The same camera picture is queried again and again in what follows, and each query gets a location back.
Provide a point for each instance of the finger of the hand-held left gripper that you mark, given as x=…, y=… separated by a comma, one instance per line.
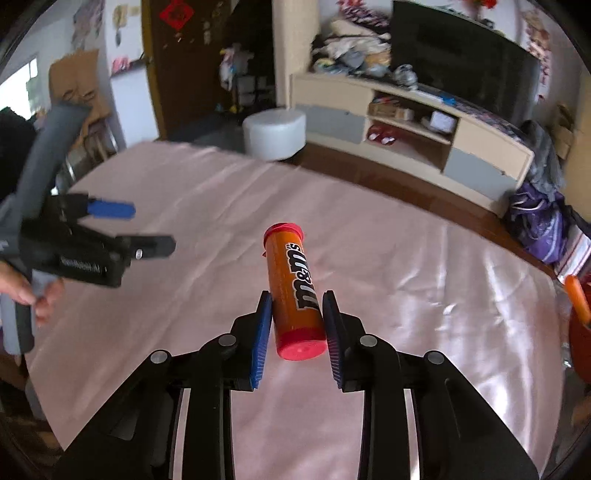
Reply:
x=113, y=209
x=152, y=246

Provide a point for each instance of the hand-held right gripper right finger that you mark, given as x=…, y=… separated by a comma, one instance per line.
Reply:
x=331, y=341

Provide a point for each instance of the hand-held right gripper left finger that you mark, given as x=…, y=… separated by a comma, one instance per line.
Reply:
x=261, y=341

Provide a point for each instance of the orange candy tube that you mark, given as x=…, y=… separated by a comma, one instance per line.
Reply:
x=295, y=286

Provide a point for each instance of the person's left hand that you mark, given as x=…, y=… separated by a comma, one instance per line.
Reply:
x=14, y=284

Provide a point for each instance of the brown cardboard boxes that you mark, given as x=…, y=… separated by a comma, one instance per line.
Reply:
x=78, y=83

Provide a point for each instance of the dark wooden door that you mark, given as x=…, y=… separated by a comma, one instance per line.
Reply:
x=194, y=74

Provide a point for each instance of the white round stool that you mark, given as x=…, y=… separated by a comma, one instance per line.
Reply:
x=274, y=134

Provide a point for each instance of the white plastic bag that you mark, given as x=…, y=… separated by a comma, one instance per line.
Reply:
x=235, y=67

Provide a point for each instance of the red door decoration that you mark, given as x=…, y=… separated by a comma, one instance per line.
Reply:
x=174, y=14

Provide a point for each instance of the small cardboard box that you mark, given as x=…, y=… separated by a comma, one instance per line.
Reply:
x=390, y=110

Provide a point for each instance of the purple plastic bag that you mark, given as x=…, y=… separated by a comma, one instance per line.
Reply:
x=540, y=221

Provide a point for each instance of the small white box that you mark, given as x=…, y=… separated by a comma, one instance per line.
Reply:
x=442, y=121

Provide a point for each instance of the beige grey tv cabinet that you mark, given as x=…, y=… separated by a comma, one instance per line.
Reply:
x=480, y=143

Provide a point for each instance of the red plastic basket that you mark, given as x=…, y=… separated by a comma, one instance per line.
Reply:
x=581, y=350

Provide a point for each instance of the silver grey round object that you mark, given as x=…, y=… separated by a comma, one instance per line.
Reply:
x=406, y=76

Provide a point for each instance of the pile of clothes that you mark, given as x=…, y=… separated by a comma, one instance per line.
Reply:
x=351, y=48

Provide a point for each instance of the grey cloth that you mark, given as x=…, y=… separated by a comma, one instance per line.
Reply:
x=542, y=152

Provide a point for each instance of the floral patterned cloth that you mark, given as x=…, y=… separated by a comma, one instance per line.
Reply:
x=364, y=11

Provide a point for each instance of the black television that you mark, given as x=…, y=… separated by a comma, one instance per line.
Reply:
x=461, y=50

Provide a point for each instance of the wall poster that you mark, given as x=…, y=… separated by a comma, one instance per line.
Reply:
x=539, y=50

